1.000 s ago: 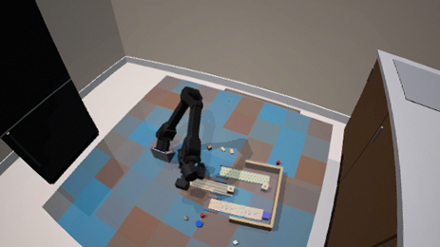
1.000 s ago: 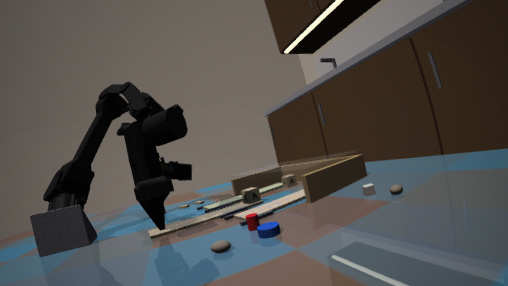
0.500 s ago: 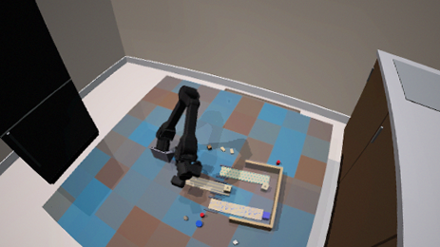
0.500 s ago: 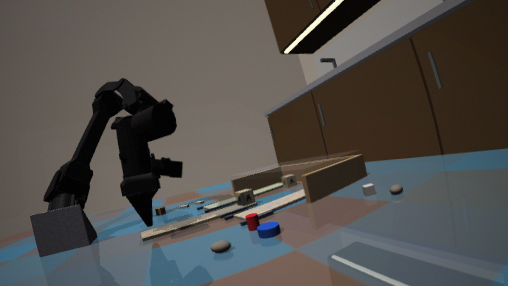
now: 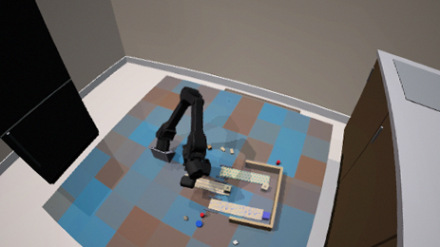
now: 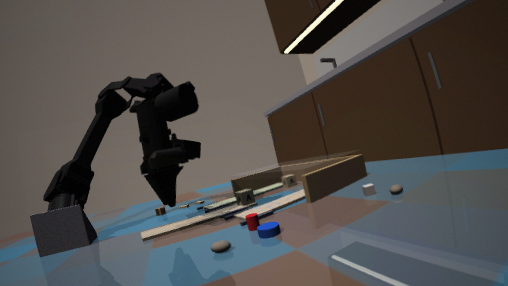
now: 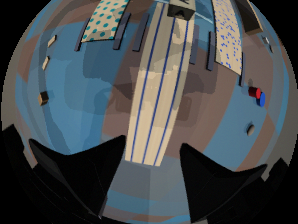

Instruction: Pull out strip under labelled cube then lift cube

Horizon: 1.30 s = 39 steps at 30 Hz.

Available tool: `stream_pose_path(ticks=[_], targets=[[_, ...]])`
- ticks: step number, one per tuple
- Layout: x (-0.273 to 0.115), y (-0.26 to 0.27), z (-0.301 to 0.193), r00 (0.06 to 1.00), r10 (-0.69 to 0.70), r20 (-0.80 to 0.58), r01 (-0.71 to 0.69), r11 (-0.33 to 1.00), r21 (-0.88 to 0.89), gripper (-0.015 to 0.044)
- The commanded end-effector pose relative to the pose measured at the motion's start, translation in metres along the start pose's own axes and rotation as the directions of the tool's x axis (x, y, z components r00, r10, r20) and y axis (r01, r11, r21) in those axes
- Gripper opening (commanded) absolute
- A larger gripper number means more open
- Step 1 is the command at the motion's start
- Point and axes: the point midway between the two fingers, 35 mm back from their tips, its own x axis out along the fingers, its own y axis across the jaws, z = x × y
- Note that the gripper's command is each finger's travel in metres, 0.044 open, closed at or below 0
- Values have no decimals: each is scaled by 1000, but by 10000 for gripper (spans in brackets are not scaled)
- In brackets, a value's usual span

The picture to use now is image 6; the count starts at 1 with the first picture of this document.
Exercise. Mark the small brown cube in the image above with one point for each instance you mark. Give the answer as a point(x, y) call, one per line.
point(160, 211)

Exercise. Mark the blue short cylinder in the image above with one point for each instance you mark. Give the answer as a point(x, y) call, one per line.
point(268, 230)

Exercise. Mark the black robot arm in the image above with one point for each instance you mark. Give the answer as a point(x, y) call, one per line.
point(163, 102)

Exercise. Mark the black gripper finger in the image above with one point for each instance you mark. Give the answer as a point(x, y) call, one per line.
point(154, 187)
point(166, 183)

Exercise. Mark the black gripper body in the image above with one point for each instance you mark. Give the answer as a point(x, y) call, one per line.
point(158, 154)

